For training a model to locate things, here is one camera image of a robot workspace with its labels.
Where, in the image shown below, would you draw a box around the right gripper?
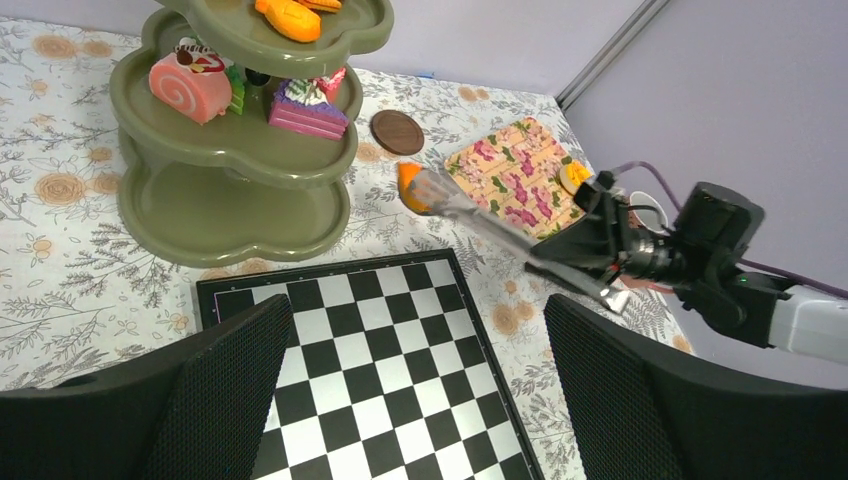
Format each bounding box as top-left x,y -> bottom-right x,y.
531,171 -> 792,348

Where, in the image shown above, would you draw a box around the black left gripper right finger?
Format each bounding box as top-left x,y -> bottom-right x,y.
544,294 -> 847,479

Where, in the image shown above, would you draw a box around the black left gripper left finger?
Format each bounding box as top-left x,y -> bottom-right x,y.
1,294 -> 293,479

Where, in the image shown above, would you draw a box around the large pink mug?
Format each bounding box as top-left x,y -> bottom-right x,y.
629,191 -> 669,233

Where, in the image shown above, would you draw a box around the yellow frosted donut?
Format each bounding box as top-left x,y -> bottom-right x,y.
558,160 -> 592,196

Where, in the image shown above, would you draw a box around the floral serving tray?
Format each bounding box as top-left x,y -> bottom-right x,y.
444,117 -> 584,240

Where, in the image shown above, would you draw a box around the metal serving tongs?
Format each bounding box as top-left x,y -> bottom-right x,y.
414,169 -> 629,314

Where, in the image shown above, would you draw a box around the orange round pastry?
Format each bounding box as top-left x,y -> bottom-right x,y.
397,162 -> 430,215

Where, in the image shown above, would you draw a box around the green three-tier dessert stand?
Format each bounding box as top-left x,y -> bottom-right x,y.
110,1 -> 395,268

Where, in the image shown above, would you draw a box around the pink cake slice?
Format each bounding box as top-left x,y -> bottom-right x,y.
312,67 -> 347,103

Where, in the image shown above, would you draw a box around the purple cake slice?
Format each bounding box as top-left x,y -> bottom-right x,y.
268,79 -> 349,140

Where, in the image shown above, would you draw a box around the pink swirl roll cake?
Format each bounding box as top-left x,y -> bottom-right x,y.
148,37 -> 233,125

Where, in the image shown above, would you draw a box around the green cake slice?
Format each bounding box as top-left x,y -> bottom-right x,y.
225,65 -> 246,115

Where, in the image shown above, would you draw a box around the square orange cracker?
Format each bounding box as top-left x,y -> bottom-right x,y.
298,0 -> 342,13

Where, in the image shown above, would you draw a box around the orange fish cookie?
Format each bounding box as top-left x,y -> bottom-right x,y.
254,0 -> 321,43

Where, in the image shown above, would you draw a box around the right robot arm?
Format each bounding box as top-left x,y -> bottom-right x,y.
531,171 -> 847,364

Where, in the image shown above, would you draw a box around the floral tablecloth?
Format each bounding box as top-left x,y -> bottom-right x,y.
0,16 -> 696,480

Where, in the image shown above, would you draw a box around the black white chessboard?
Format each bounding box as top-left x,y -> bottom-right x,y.
196,249 -> 542,480

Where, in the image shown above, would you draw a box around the dark brown round coaster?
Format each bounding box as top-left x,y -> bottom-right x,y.
370,110 -> 424,156

